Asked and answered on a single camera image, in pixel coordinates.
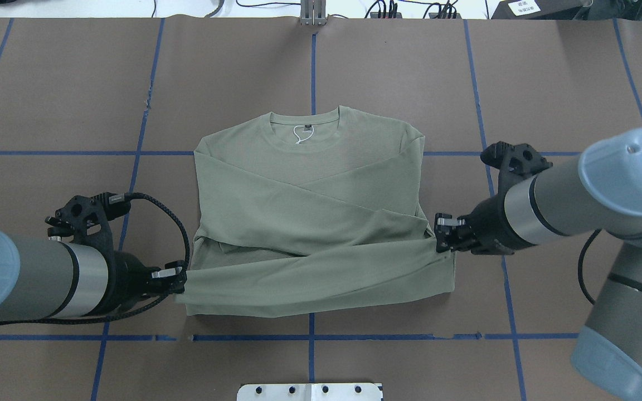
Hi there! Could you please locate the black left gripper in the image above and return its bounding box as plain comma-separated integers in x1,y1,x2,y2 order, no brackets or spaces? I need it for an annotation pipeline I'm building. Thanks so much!
106,251,187,314

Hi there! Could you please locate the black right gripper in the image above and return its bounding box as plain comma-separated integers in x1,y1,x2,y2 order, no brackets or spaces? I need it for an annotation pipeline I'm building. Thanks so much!
435,195,522,255

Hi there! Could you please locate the olive green long-sleeve shirt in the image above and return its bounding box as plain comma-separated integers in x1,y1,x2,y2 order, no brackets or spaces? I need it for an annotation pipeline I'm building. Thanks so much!
176,106,456,318

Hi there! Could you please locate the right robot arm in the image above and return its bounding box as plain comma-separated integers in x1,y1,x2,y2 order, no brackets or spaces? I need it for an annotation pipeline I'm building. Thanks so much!
434,128,642,400

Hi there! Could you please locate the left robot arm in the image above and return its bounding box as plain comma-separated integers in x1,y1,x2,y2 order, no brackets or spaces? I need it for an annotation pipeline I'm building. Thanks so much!
0,231,184,325

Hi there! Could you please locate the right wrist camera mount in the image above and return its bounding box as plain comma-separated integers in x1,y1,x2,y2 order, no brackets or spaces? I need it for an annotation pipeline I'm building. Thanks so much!
480,140,553,194

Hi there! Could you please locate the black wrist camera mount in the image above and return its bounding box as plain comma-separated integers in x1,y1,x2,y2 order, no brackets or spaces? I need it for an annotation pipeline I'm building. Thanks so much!
44,192,132,266

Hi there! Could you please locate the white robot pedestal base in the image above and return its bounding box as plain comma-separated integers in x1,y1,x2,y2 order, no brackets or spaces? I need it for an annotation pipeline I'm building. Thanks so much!
236,383,384,400

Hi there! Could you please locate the aluminium frame post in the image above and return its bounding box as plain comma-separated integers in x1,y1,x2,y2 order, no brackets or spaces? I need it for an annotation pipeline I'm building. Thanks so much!
299,0,328,26

